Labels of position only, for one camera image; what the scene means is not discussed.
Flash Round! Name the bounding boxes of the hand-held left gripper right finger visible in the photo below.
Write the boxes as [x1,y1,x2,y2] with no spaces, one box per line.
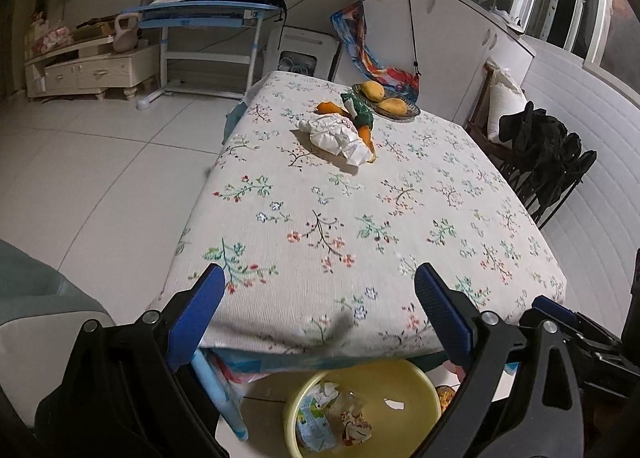
[414,262,586,458]

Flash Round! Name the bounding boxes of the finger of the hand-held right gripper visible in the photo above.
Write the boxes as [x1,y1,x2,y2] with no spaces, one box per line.
[531,295,624,355]

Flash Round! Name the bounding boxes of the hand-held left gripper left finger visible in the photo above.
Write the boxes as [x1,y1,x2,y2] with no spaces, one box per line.
[35,263,231,458]

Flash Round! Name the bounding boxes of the yellow plastic basin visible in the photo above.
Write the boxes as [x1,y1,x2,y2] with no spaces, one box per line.
[282,359,444,458]

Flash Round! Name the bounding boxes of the red snack wrapper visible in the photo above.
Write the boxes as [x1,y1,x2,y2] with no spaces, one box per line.
[341,410,372,445]

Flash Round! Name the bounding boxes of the white tissue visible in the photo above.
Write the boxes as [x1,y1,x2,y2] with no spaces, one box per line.
[307,381,342,407]

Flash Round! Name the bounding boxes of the trash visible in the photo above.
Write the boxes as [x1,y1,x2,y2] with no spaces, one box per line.
[296,395,342,453]

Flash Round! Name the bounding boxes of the white paper bag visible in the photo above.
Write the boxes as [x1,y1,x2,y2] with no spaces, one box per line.
[295,114,376,167]

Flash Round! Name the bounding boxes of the light blue pole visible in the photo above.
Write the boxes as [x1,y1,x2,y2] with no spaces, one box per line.
[192,349,249,442]

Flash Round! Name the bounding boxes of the black folding chairs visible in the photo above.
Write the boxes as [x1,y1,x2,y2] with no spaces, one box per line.
[500,138,598,232]

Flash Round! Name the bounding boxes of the clear plastic wrapper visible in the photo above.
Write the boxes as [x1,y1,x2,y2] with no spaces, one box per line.
[330,390,364,419]

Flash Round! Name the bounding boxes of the floral tablecloth table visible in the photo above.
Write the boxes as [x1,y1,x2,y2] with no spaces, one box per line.
[150,70,568,359]

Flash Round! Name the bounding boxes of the black clothing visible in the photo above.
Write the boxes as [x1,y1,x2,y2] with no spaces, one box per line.
[497,100,598,211]

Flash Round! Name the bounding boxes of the grey upholstered seat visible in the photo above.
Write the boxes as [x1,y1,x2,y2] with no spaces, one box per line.
[0,238,117,421]

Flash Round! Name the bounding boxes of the wooden chair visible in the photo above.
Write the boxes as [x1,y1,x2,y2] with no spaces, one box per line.
[464,60,522,170]

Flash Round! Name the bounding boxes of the fruit plate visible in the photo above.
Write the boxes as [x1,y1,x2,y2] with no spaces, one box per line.
[351,83,422,121]

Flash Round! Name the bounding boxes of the white pillow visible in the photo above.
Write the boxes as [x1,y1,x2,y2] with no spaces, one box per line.
[486,69,529,144]

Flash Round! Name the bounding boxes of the green snack wrapper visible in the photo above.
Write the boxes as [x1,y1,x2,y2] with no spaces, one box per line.
[341,92,375,128]

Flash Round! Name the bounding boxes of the small orange mango peel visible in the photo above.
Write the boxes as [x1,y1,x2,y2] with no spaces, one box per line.
[314,101,354,119]

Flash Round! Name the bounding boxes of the white television cabinet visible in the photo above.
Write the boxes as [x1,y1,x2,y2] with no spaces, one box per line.
[24,35,161,102]

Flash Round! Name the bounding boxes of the colourful printed scarf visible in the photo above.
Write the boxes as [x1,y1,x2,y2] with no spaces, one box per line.
[331,2,422,102]

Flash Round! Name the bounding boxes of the white air purifier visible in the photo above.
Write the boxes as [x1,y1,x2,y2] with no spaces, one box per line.
[272,27,342,80]

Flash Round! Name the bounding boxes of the pink kettlebell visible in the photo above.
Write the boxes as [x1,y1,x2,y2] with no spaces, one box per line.
[114,13,140,53]

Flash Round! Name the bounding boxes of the blue study desk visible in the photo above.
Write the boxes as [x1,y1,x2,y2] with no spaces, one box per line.
[122,0,287,112]

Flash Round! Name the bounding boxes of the pink flower bunch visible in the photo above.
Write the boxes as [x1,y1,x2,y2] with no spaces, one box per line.
[30,25,74,52]

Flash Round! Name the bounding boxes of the black strap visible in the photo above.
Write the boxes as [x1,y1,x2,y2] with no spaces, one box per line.
[360,0,422,82]

